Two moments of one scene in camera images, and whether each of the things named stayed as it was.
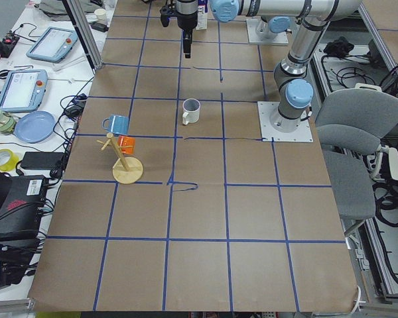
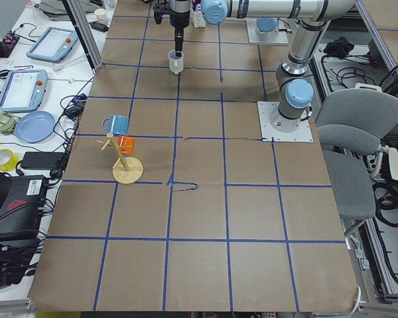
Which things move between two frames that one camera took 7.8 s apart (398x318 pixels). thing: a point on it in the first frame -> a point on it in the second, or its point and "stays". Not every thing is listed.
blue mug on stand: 117,124 stays
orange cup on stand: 127,144 stays
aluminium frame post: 78,20 stays
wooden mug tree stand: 127,169 stays
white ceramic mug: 191,110 -> 176,62
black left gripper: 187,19 -> 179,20
